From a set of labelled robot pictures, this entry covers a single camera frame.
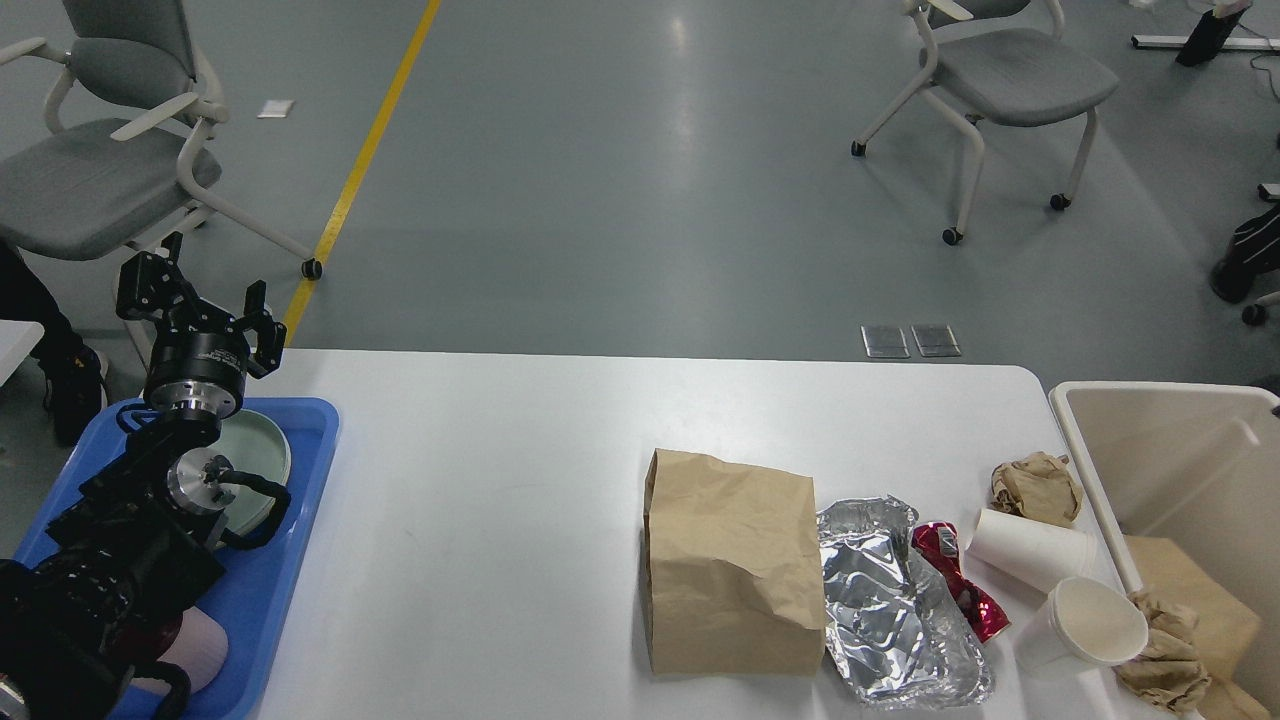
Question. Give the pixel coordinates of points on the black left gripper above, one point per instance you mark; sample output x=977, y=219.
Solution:
x=200, y=370

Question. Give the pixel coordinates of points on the green plate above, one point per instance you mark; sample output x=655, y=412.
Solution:
x=253, y=444

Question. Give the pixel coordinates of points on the brown paper bag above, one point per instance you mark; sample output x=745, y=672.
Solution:
x=1225, y=627
x=732, y=561

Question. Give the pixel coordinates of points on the silver foil bag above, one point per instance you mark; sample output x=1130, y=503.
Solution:
x=895, y=633

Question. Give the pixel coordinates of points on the brown paper napkin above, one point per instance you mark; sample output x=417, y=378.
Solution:
x=1039, y=487

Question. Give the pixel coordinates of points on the white paper cup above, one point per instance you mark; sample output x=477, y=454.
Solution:
x=1083, y=625
x=1036, y=553

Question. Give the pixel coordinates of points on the brown paper front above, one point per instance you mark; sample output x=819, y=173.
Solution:
x=1169, y=672

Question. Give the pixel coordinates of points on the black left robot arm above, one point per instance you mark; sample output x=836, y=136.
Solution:
x=137, y=549

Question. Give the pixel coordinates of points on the person in dark clothes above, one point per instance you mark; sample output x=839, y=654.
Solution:
x=75, y=374

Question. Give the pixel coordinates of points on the grey office chair left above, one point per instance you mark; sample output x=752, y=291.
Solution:
x=128, y=122

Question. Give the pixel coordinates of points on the blue plastic tray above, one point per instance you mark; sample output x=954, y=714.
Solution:
x=252, y=600

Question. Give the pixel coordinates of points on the pink mug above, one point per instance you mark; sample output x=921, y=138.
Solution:
x=194, y=642

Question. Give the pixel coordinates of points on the left metal floor plate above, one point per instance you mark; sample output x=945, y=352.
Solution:
x=885, y=342

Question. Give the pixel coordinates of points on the metal floor plate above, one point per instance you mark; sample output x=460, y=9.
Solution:
x=885, y=342
x=936, y=340

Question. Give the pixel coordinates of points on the right metal floor plate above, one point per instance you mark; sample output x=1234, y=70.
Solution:
x=936, y=340

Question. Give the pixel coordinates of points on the red foil wrapper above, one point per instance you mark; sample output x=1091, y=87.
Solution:
x=938, y=543

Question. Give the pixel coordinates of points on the grey chair right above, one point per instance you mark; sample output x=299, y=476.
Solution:
x=1013, y=77

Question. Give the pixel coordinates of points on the lying white paper cup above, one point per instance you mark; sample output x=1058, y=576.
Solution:
x=1036, y=553

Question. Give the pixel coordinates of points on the white desk leg base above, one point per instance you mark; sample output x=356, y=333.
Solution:
x=1219, y=29

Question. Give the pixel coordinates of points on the beige plastic bin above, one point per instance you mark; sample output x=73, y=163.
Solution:
x=1193, y=463

